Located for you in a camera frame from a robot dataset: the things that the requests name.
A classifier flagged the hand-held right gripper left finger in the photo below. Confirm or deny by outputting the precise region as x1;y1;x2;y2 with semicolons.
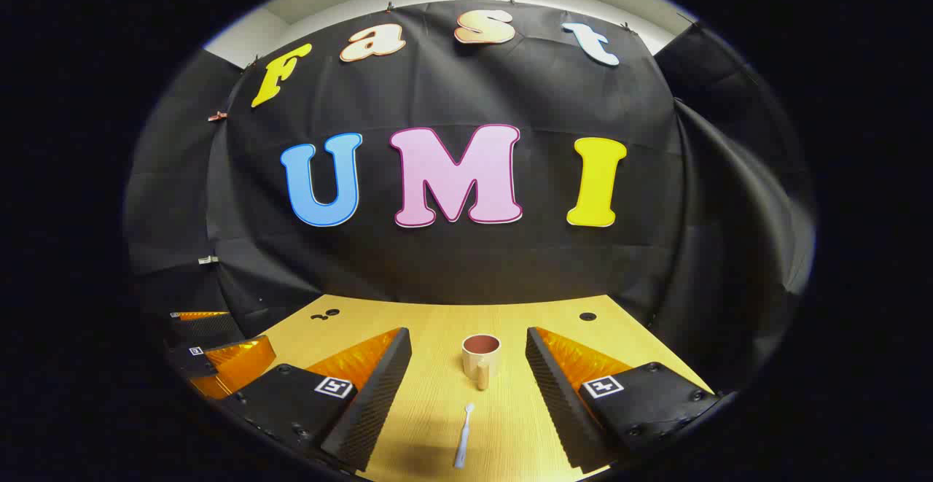
217;327;413;473

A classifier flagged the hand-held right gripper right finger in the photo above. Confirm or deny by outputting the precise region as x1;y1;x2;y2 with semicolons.
525;326;725;475

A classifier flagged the beige cup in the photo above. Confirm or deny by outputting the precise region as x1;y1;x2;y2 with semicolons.
461;334;502;390

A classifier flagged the white toothbrush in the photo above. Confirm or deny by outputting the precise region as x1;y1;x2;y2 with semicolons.
453;403;476;470

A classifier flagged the wooden desktop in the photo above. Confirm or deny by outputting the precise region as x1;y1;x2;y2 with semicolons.
251;294;719;482

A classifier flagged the black backdrop cloth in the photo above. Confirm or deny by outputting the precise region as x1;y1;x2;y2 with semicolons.
124;0;816;395

